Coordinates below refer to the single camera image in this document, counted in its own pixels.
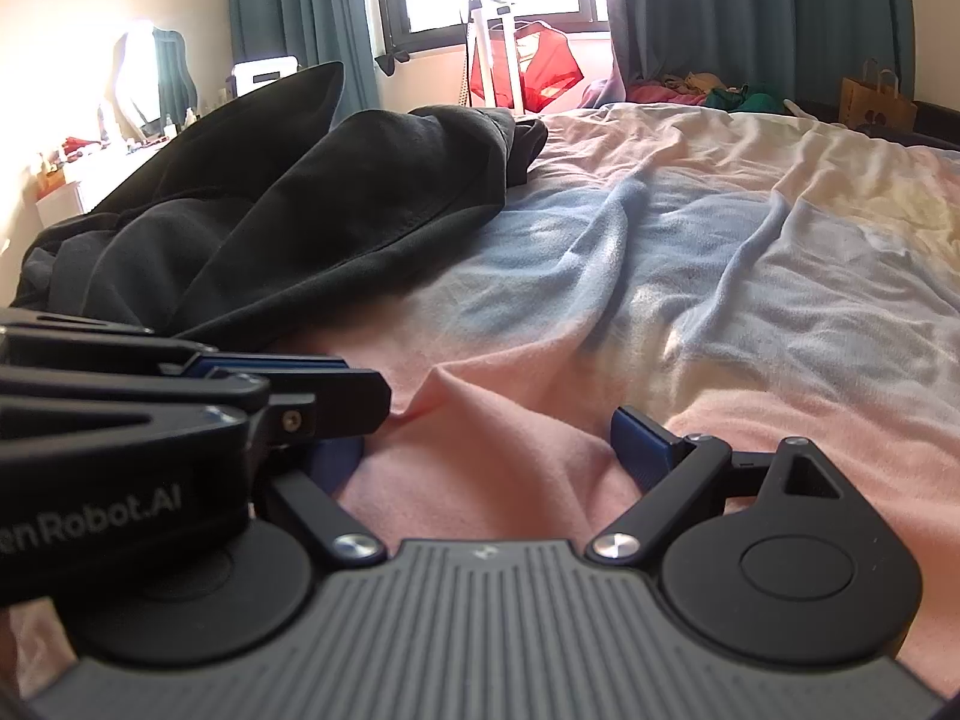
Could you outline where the brown paper bag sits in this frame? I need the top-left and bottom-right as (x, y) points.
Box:
(838, 58), (920, 133)

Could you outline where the white stand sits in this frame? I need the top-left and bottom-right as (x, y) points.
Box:
(448, 0), (527, 110)

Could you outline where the black hooded garment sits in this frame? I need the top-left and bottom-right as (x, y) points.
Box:
(11, 60), (550, 353)

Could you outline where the mirror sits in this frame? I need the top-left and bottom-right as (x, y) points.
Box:
(112, 22), (198, 140)

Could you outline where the white dresser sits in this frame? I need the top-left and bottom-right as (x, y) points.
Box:
(36, 136), (190, 230)

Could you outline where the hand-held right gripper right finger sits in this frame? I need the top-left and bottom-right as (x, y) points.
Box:
(585, 405), (860, 563)

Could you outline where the beige cloth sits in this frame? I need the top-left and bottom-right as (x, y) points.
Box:
(660, 71), (725, 95)

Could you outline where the teal curtain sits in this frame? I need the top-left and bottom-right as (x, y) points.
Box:
(604, 0), (920, 110)
(227, 0), (385, 113)

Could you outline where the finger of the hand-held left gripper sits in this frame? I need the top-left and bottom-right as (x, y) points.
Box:
(0, 306), (351, 379)
(0, 364), (393, 460)

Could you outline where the white box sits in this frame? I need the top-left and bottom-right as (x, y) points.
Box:
(231, 56), (301, 99)

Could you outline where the pink cloth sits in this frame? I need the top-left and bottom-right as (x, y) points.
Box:
(581, 77), (710, 107)

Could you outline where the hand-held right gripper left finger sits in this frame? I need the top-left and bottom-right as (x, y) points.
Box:
(264, 439), (389, 569)

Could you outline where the red bag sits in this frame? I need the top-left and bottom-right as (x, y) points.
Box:
(469, 19), (586, 112)

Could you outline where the pastel blanket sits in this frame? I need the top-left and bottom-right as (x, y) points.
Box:
(0, 101), (960, 720)

